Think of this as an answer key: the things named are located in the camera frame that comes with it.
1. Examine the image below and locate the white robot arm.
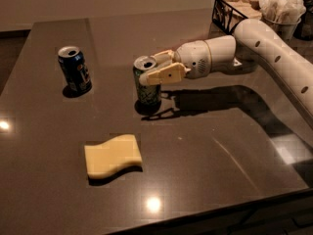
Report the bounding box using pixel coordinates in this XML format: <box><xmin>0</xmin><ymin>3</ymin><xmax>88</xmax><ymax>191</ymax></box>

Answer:
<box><xmin>139</xmin><ymin>19</ymin><xmax>313</xmax><ymax>124</ymax></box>

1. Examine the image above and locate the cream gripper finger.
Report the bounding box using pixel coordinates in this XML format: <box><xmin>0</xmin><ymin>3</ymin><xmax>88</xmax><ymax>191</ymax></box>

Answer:
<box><xmin>139</xmin><ymin>63</ymin><xmax>190</xmax><ymax>86</ymax></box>
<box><xmin>153</xmin><ymin>50</ymin><xmax>175</xmax><ymax>65</ymax></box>

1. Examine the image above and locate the yellow wavy sponge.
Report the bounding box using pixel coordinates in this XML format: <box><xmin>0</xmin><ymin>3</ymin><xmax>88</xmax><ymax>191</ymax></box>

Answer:
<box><xmin>84</xmin><ymin>134</ymin><xmax>143</xmax><ymax>180</ymax></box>

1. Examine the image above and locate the black wire napkin basket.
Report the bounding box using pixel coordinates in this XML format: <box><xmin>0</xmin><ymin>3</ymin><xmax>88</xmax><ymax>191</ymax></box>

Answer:
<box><xmin>212</xmin><ymin>0</ymin><xmax>262</xmax><ymax>34</ymax></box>

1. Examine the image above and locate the blue soda can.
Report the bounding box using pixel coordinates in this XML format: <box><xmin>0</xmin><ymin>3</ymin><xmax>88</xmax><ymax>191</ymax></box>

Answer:
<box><xmin>58</xmin><ymin>46</ymin><xmax>92</xmax><ymax>95</ymax></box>

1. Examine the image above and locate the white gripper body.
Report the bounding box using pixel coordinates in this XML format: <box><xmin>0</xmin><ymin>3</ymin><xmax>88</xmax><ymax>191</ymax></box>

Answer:
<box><xmin>174</xmin><ymin>40</ymin><xmax>212</xmax><ymax>79</ymax></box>

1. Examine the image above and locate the green soda can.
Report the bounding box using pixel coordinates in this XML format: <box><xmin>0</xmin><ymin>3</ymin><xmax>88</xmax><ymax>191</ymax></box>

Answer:
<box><xmin>133</xmin><ymin>56</ymin><xmax>160</xmax><ymax>106</ymax></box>

